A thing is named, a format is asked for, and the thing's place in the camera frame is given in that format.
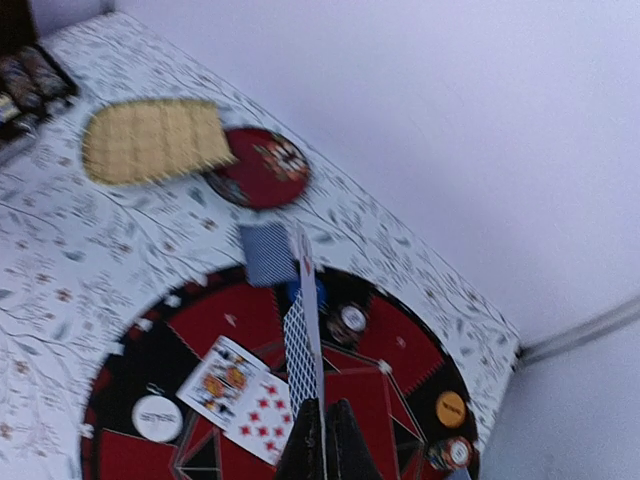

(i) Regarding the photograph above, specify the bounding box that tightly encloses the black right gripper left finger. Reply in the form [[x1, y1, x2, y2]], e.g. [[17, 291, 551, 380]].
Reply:
[[274, 399, 323, 480]]

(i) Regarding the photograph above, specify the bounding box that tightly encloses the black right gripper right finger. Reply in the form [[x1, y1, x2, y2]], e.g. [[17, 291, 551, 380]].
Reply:
[[325, 399, 383, 480]]

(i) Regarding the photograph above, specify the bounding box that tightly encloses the face up diamonds card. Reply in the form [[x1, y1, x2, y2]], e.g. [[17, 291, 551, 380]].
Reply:
[[224, 372, 294, 466]]

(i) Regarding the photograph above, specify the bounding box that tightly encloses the face up king card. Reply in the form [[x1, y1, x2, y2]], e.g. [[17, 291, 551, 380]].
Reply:
[[176, 336, 268, 431]]

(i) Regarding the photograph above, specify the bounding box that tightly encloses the orange big blind button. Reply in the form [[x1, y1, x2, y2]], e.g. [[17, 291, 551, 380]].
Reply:
[[435, 391, 467, 429]]

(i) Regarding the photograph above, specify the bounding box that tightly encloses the dealt card face down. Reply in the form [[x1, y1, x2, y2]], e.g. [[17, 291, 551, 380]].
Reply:
[[445, 468, 472, 480], [238, 222, 298, 288]]

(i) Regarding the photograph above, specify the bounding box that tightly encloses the red white poker chip stack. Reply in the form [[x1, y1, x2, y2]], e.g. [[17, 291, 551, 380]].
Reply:
[[327, 303, 369, 347]]

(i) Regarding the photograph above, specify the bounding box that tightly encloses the white dealer button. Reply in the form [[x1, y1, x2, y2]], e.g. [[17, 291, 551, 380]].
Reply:
[[131, 395, 183, 443]]

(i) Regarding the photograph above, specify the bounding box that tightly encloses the blue small blind button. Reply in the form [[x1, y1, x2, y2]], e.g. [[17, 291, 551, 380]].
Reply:
[[286, 279, 329, 316]]

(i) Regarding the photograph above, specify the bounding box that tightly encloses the face up queen card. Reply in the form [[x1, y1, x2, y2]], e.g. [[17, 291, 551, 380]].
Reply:
[[282, 222, 329, 419]]

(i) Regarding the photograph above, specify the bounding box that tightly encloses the woven bamboo tray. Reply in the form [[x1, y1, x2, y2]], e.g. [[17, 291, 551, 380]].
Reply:
[[81, 98, 237, 185]]

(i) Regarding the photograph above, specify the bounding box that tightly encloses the round red black poker mat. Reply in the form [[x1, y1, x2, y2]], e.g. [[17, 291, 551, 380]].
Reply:
[[79, 264, 481, 480]]

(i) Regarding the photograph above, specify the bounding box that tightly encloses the red floral round plate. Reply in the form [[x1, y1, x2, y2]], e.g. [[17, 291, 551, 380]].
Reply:
[[203, 127, 311, 210]]

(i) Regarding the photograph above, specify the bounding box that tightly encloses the black poker set case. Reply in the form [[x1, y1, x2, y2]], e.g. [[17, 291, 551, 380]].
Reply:
[[1, 1, 79, 148]]

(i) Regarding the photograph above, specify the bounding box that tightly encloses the aluminium frame post right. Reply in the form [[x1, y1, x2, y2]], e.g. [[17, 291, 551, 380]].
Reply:
[[517, 296, 639, 368]]

